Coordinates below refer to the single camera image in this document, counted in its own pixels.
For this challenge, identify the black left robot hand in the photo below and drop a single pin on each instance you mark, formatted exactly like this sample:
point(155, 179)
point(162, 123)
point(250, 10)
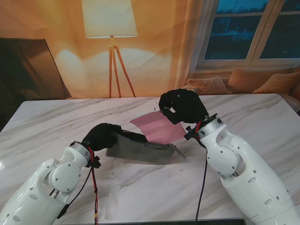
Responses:
point(103, 137)

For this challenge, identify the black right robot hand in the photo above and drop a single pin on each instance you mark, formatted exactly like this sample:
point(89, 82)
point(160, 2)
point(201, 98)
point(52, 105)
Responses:
point(185, 105)

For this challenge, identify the pink cloth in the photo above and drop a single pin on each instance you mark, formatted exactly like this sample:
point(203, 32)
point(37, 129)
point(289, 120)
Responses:
point(159, 129)

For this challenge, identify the grey suede zip pouch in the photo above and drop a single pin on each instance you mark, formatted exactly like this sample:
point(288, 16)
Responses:
point(140, 152)

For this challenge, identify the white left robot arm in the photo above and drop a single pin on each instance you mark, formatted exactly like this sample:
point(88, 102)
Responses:
point(47, 185)

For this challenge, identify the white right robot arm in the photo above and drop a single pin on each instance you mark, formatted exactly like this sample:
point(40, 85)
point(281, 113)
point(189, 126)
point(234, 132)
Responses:
point(246, 168)

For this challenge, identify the cream knitted cushion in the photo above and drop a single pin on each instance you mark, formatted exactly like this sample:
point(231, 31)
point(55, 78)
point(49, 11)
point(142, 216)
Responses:
point(211, 85)

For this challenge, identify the beige curtain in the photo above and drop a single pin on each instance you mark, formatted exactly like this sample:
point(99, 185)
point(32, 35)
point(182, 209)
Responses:
point(194, 47)

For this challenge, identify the plain tan cushion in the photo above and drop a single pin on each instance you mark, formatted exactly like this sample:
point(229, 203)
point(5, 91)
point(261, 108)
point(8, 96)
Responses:
point(248, 80)

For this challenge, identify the beige sofa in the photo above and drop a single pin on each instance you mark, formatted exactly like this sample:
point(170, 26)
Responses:
point(257, 72)

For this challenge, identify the white framed window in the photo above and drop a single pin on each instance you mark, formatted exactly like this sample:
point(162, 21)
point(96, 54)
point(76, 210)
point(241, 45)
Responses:
point(229, 35)

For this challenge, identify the orange knitted cushion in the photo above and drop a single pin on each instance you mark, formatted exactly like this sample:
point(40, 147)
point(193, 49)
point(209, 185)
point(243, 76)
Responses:
point(279, 83)

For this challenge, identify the dark flat television screen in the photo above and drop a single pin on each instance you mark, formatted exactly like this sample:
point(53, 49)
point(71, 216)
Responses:
point(28, 70)

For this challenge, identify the floor lamp with wooden legs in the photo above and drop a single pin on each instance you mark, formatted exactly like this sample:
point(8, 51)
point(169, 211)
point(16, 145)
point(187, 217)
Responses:
point(110, 18)

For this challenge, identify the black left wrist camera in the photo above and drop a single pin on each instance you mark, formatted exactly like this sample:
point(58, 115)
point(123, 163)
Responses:
point(95, 162)

